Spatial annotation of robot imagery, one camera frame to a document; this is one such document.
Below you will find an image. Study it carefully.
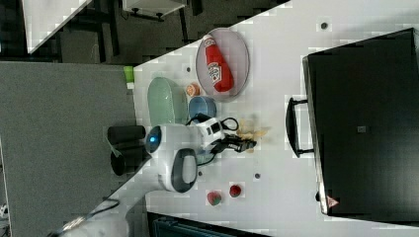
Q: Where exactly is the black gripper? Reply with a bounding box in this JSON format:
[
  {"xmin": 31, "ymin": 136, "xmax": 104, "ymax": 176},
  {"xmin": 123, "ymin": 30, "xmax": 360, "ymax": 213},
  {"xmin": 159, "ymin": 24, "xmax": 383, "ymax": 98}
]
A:
[{"xmin": 210, "ymin": 137, "xmax": 257, "ymax": 154}]

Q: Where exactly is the peeled toy banana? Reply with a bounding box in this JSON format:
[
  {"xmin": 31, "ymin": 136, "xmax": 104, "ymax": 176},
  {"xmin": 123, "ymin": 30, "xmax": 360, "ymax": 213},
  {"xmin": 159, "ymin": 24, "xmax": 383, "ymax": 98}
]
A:
[{"xmin": 236, "ymin": 118, "xmax": 268, "ymax": 141}]

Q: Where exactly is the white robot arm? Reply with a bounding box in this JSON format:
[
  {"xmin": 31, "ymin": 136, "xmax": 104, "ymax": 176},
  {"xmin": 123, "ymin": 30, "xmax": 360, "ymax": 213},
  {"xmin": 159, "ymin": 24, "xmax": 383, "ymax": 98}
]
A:
[{"xmin": 47, "ymin": 121, "xmax": 257, "ymax": 237}]

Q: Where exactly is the red tomato toy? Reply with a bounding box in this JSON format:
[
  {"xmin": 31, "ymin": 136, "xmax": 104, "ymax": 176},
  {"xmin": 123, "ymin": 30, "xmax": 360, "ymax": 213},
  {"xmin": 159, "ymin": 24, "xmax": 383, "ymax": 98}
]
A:
[{"xmin": 229, "ymin": 185, "xmax": 241, "ymax": 198}]

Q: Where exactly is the red strawberry toy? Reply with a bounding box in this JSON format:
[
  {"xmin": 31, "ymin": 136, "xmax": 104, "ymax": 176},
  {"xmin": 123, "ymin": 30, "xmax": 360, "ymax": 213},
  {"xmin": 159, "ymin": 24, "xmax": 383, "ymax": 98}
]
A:
[{"xmin": 207, "ymin": 191, "xmax": 221, "ymax": 205}]

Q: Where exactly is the blue cup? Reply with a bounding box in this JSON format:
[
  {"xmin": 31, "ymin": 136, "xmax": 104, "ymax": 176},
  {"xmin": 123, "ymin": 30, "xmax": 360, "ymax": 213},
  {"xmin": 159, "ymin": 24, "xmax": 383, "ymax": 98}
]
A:
[{"xmin": 189, "ymin": 96, "xmax": 216, "ymax": 118}]

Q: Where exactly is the red ketchup bottle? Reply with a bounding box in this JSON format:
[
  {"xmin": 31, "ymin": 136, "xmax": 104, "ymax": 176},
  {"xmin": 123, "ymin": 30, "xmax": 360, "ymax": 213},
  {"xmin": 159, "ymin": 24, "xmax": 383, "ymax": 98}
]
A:
[{"xmin": 203, "ymin": 35, "xmax": 234, "ymax": 93}]

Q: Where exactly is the orange slice toy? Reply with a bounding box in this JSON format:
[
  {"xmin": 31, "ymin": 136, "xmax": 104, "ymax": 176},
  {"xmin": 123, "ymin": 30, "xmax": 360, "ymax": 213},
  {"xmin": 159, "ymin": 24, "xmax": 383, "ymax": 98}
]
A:
[{"xmin": 186, "ymin": 83, "xmax": 201, "ymax": 97}]

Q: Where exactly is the green perforated colander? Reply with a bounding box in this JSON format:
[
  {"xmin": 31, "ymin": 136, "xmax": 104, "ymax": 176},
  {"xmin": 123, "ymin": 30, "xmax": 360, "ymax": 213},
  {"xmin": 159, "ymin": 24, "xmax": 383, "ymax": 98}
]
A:
[{"xmin": 147, "ymin": 77, "xmax": 188, "ymax": 126}]

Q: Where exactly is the grey round plate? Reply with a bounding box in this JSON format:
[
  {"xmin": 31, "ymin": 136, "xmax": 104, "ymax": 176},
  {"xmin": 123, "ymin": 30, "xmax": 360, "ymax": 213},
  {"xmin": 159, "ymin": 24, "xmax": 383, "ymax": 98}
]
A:
[{"xmin": 196, "ymin": 28, "xmax": 250, "ymax": 102}]

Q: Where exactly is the black cylinder speaker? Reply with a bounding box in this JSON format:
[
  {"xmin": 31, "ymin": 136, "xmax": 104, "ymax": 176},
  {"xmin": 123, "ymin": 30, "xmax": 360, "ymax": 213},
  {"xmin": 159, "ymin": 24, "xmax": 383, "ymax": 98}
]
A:
[{"xmin": 108, "ymin": 125, "xmax": 146, "ymax": 144}]

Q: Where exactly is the black toaster oven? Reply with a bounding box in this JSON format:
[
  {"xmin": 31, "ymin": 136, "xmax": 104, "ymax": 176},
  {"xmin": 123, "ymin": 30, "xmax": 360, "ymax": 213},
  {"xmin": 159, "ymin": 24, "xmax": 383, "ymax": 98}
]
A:
[{"xmin": 302, "ymin": 29, "xmax": 419, "ymax": 226}]

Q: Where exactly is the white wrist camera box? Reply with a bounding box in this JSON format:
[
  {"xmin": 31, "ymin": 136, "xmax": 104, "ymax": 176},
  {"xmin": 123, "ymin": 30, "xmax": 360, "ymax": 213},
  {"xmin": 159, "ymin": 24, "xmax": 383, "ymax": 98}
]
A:
[{"xmin": 197, "ymin": 118, "xmax": 225, "ymax": 148}]

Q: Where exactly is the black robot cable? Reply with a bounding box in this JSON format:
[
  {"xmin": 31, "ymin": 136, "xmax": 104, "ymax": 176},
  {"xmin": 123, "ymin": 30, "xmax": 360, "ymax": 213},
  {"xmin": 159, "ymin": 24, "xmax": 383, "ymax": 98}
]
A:
[{"xmin": 186, "ymin": 113, "xmax": 240, "ymax": 167}]

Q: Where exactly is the black oven door handle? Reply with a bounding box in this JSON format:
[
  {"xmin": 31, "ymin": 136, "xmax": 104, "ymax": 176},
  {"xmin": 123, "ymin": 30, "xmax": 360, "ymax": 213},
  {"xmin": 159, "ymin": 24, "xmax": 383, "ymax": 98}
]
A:
[{"xmin": 286, "ymin": 98, "xmax": 314, "ymax": 158}]

